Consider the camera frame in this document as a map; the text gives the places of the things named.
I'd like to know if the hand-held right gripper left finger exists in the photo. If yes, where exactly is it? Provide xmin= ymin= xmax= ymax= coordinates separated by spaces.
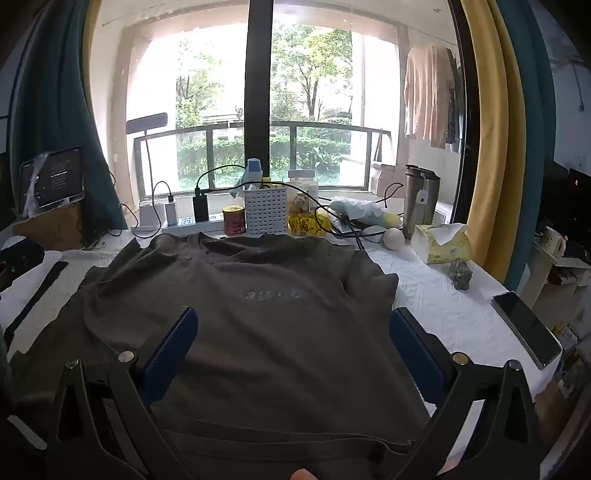
xmin=46 ymin=307 xmax=199 ymax=480

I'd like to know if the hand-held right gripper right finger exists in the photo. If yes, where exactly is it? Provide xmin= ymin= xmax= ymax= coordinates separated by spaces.
xmin=389 ymin=307 xmax=541 ymax=480

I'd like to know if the dark grey t-shirt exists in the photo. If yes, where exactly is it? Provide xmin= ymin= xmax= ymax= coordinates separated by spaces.
xmin=9 ymin=232 xmax=435 ymax=480

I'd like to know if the white textured table cover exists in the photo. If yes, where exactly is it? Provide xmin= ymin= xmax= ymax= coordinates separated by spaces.
xmin=0 ymin=226 xmax=564 ymax=480

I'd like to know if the green figurine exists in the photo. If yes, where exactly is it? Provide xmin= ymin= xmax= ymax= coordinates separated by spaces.
xmin=449 ymin=258 xmax=474 ymax=291

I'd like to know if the yellow tissue box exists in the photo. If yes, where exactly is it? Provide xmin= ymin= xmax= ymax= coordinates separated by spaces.
xmin=411 ymin=223 xmax=472 ymax=265

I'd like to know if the black smartphone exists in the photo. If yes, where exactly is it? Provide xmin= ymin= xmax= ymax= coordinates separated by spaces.
xmin=491 ymin=292 xmax=563 ymax=370

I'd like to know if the white power strip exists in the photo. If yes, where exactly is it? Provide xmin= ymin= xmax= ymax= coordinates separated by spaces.
xmin=161 ymin=215 xmax=250 ymax=234

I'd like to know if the red and yellow can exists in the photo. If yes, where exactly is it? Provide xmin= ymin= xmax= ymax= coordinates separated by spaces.
xmin=222 ymin=205 xmax=245 ymax=237

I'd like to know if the steel thermos bottle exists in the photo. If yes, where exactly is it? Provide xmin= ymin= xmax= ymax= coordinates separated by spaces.
xmin=404 ymin=165 xmax=424 ymax=238
xmin=421 ymin=170 xmax=441 ymax=227

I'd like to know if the pale blue plastic bag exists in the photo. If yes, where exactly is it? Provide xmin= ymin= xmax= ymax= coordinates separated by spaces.
xmin=330 ymin=196 xmax=386 ymax=222

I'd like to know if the white perforated basket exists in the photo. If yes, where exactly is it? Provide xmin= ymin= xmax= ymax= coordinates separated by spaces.
xmin=243 ymin=185 xmax=289 ymax=237

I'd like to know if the brown cardboard box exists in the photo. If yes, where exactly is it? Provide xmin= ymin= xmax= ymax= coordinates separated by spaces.
xmin=11 ymin=200 xmax=86 ymax=250

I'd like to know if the dark bulky object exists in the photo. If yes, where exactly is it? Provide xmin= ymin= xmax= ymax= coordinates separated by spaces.
xmin=0 ymin=237 xmax=46 ymax=291

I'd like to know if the black tablet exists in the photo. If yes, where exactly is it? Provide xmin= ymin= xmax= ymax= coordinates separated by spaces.
xmin=21 ymin=147 xmax=86 ymax=208

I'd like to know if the white lidded jar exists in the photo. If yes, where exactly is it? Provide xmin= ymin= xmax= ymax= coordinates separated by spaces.
xmin=287 ymin=170 xmax=319 ymax=208

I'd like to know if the black monitor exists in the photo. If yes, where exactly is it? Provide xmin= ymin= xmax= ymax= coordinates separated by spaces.
xmin=542 ymin=161 xmax=591 ymax=250

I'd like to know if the white desk lamp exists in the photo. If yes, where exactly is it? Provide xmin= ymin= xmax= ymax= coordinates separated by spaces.
xmin=126 ymin=113 xmax=169 ymax=229

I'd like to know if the yellow curtain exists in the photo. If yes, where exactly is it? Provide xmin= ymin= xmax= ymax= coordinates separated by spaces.
xmin=462 ymin=0 xmax=527 ymax=282

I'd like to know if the teal hanging garment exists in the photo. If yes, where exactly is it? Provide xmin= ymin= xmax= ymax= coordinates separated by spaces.
xmin=445 ymin=48 xmax=465 ymax=153

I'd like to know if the teal curtain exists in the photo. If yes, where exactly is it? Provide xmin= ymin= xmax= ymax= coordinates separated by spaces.
xmin=499 ymin=0 xmax=555 ymax=291
xmin=9 ymin=0 xmax=127 ymax=232

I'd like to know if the balcony railing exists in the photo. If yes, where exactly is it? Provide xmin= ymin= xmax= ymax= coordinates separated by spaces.
xmin=131 ymin=121 xmax=392 ymax=190

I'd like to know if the beige hanging shirt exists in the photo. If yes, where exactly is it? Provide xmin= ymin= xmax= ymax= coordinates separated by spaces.
xmin=404 ymin=44 xmax=455 ymax=149

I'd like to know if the black strap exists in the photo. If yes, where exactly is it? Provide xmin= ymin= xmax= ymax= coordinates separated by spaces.
xmin=2 ymin=261 xmax=69 ymax=352

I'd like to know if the black window post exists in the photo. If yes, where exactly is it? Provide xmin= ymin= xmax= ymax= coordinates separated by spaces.
xmin=245 ymin=0 xmax=273 ymax=181

